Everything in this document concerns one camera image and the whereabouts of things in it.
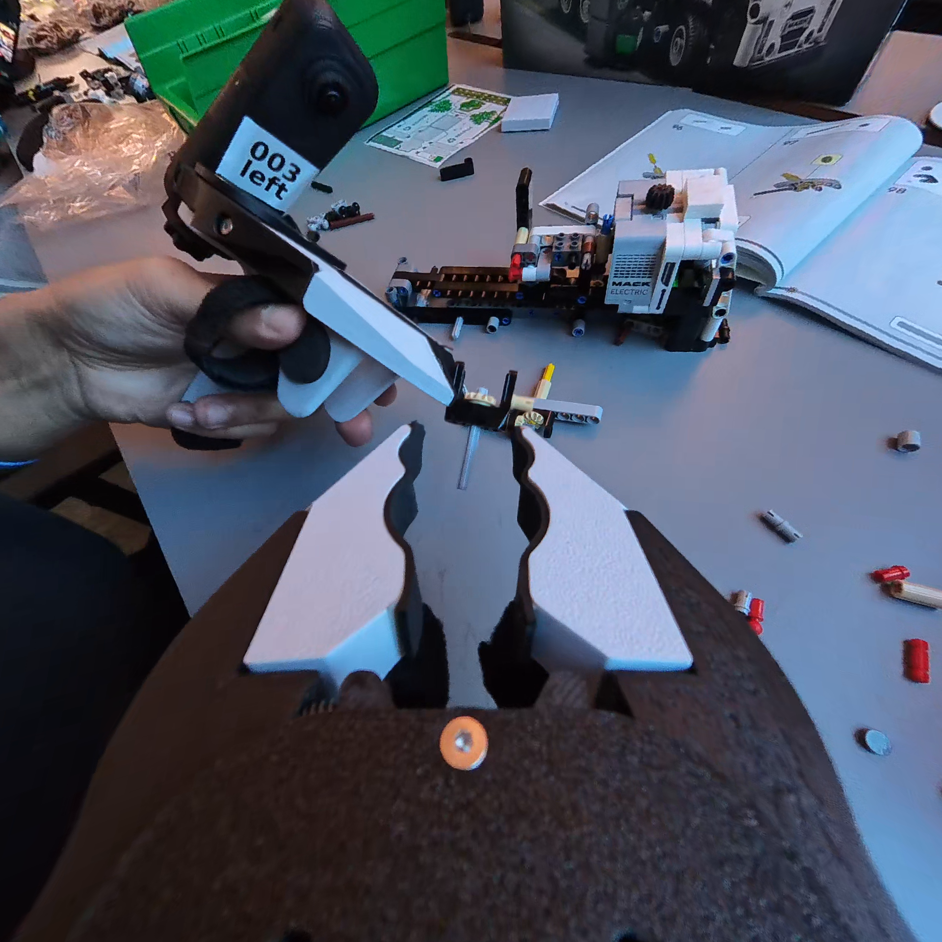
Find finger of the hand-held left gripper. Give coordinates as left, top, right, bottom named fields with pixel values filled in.
left=302, top=266, right=466, bottom=406

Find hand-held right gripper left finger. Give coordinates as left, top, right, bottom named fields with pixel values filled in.
left=241, top=421, right=446, bottom=681

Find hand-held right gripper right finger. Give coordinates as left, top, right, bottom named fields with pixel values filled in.
left=511, top=425, right=696, bottom=674

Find black lego frame assembly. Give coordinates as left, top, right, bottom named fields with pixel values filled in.
left=445, top=361, right=520, bottom=490

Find scattered black lego pieces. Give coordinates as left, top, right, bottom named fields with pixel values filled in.
left=305, top=157, right=477, bottom=240

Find pile of dark lego parts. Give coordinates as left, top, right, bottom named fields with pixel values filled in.
left=15, top=62, right=157, bottom=104

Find lego truck model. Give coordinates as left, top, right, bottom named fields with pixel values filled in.
left=386, top=168, right=739, bottom=356

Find scattered small lego pieces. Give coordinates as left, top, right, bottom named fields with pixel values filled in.
left=729, top=508, right=942, bottom=685

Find black lego set box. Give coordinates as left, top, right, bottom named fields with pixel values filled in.
left=500, top=0, right=910, bottom=109

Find person's left hand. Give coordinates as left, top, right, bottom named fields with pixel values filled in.
left=0, top=256, right=398, bottom=451

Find green plastic bin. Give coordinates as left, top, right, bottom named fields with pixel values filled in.
left=124, top=0, right=450, bottom=135

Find green and white sticker sheet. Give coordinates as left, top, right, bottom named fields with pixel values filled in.
left=366, top=84, right=511, bottom=167

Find clear plastic bag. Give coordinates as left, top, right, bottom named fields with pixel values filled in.
left=15, top=99, right=188, bottom=231

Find white flat block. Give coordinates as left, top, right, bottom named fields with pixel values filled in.
left=500, top=93, right=560, bottom=134

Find open instruction booklet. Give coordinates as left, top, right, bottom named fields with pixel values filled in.
left=541, top=109, right=942, bottom=370

